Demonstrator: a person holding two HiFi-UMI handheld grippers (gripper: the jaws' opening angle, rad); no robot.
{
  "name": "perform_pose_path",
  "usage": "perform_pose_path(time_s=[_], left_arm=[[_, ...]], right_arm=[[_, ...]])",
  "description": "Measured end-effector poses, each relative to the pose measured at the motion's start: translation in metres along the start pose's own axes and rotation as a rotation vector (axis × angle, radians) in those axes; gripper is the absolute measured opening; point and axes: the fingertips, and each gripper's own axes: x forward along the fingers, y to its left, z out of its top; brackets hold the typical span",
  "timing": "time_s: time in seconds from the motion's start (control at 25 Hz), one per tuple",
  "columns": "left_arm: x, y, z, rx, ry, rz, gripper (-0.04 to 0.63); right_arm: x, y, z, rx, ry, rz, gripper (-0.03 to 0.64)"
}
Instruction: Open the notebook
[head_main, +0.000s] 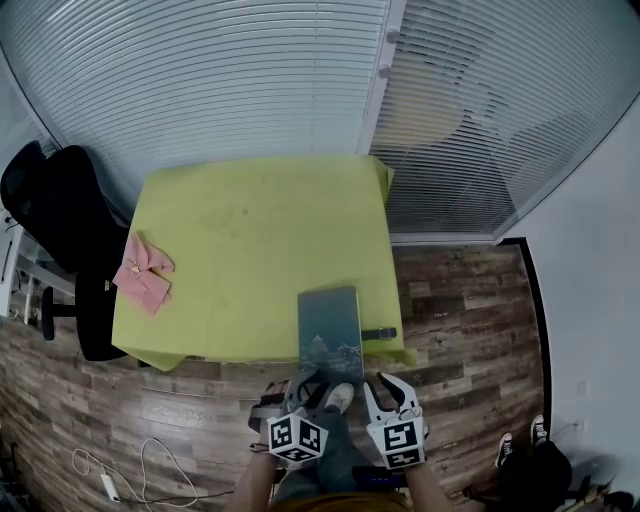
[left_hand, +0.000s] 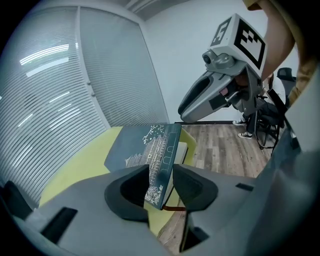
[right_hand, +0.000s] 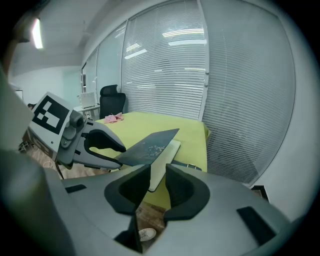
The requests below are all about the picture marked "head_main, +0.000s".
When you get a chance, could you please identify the person's blue jeans leg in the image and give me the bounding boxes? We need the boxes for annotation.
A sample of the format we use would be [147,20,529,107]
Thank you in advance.
[272,404,371,504]

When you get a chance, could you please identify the white power strip with cable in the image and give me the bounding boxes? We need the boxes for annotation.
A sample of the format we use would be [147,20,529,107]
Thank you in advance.
[72,437,201,506]

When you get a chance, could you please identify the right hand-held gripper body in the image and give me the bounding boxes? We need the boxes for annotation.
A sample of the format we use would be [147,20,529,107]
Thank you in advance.
[366,407,427,470]

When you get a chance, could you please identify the person's right forearm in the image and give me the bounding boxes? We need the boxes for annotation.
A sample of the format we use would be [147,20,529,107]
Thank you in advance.
[402,463,451,512]

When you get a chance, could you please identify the black cable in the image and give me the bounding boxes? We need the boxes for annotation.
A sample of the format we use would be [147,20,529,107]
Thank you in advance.
[117,488,236,504]

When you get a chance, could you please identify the person's white shoe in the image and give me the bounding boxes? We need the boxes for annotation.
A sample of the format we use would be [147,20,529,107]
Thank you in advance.
[324,382,355,414]

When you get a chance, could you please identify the pink cloth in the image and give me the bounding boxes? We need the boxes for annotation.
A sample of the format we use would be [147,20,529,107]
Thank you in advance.
[112,232,176,317]

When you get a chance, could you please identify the white window blind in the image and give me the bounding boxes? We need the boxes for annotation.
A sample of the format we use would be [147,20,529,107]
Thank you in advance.
[367,0,640,236]
[0,0,391,201]

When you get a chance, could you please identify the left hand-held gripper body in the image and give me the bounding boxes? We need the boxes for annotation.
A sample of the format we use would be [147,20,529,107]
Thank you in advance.
[248,379,330,464]

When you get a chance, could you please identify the black skirting board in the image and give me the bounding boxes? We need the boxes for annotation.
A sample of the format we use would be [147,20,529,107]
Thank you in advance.
[499,237,554,436]

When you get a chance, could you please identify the yellow-green tablecloth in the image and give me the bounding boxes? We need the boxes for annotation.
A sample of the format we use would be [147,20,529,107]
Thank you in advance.
[110,154,419,372]

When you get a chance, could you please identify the person's left forearm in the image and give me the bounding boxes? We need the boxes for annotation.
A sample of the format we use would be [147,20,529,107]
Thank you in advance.
[224,452,279,512]

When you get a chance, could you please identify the black office chair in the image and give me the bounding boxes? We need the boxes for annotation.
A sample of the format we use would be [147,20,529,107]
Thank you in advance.
[0,140,146,362]

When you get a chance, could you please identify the dark grey notebook with strap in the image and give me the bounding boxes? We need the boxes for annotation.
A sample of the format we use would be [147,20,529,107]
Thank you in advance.
[297,285,398,384]

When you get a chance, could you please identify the white side desk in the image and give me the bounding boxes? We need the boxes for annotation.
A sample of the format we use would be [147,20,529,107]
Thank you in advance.
[0,209,76,321]

